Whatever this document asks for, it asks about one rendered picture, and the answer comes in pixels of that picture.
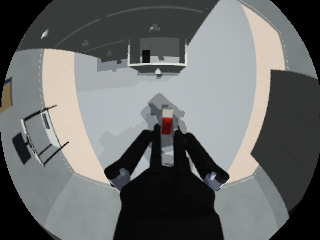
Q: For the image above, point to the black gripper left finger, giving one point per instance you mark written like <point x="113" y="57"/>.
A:
<point x="118" y="172"/>

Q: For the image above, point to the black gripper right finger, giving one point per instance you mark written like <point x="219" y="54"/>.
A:
<point x="214" y="176"/>

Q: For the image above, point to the grey drawer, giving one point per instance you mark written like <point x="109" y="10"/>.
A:
<point x="57" y="19"/>
<point x="165" y="54"/>
<point x="173" y="21"/>
<point x="105" y="6"/>
<point x="119" y="47"/>
<point x="91" y="35"/>

